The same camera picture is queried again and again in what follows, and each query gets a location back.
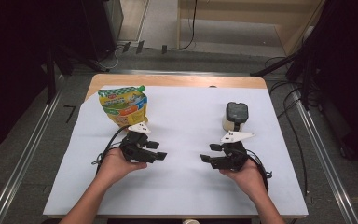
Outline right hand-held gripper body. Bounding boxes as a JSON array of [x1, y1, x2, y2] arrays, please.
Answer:
[[211, 130, 256, 172]]

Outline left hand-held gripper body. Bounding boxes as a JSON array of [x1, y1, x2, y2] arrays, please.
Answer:
[[119, 121, 157, 164]]

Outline jar with black flip lid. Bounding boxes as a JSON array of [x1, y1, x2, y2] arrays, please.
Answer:
[[222, 101, 250, 133]]

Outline yellow green spout pouch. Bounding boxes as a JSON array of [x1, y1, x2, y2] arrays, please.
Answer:
[[97, 85, 149, 128]]

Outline person's left hand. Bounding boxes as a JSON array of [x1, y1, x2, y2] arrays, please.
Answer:
[[96, 147, 148, 188]]

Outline person's right hand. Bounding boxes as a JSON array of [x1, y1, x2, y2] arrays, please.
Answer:
[[218, 158, 269, 200]]

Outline wooden table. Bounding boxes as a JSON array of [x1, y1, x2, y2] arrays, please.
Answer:
[[42, 73, 310, 220]]

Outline black stand leg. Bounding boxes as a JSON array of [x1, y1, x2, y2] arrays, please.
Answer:
[[250, 51, 300, 78], [44, 46, 76, 105]]

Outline black cabinet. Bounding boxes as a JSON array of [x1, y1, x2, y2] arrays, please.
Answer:
[[80, 0, 124, 62]]

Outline black curtain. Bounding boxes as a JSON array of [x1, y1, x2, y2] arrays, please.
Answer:
[[0, 0, 87, 158], [301, 0, 358, 169]]

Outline light wooden furniture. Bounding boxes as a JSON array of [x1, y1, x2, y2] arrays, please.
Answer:
[[176, 0, 325, 57]]

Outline left hand-held gripper cable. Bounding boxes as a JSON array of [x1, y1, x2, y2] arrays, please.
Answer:
[[91, 125, 131, 175]]

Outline black floor cables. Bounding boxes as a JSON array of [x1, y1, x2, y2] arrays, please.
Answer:
[[264, 55, 310, 198]]

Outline aluminium floor rail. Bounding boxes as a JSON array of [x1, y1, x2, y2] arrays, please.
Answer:
[[109, 68, 254, 77], [0, 74, 67, 224], [292, 90, 358, 224]]

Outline white floor cable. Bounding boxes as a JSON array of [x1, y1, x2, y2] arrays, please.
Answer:
[[104, 46, 121, 70]]

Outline hanging black cable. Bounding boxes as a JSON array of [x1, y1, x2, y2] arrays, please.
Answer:
[[179, 0, 199, 51]]

